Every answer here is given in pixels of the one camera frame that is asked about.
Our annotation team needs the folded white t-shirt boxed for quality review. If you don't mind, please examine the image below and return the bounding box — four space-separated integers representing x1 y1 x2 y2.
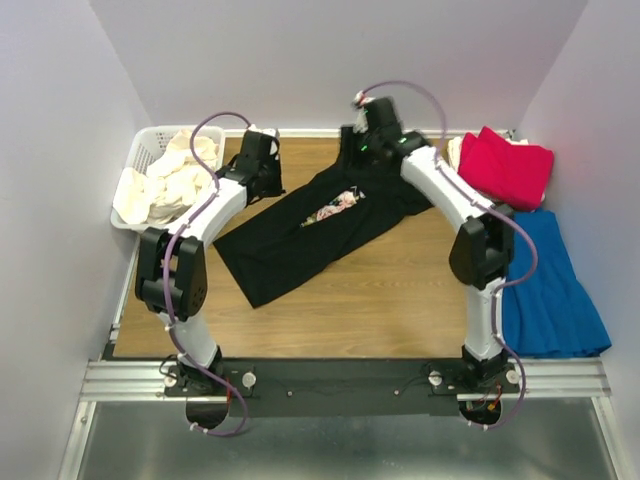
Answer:
447 136 529 171

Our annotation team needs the folded pink t-shirt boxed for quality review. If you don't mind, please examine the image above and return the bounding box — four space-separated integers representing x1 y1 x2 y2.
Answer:
457 127 555 211

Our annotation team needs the blue t-shirt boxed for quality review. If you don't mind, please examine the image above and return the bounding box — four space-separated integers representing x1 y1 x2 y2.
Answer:
502 209 612 358

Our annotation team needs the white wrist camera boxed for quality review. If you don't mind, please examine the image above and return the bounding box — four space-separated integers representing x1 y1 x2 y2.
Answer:
352 91 372 133
248 124 280 140

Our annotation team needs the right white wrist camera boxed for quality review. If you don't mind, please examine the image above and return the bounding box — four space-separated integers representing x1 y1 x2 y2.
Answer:
352 91 372 133

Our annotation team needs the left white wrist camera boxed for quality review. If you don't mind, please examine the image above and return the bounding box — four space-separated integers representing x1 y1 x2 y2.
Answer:
248 124 280 140

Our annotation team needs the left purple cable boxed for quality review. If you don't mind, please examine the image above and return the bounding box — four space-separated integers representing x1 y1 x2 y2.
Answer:
162 112 257 438

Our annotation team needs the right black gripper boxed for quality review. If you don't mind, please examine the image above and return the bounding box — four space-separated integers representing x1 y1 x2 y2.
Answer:
334 125 382 170

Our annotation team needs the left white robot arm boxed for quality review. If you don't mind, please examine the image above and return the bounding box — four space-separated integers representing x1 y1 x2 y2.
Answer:
134 128 284 395

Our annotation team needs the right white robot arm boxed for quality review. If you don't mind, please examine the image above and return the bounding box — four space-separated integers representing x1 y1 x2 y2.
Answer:
349 93 514 392

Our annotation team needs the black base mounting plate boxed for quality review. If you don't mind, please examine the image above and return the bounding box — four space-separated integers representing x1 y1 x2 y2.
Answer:
160 358 520 425

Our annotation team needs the black floral print t-shirt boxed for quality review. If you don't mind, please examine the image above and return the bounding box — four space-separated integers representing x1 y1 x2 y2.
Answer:
213 161 432 308

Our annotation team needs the cream white t-shirt in basket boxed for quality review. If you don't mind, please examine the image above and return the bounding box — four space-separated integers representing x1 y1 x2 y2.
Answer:
113 128 224 225

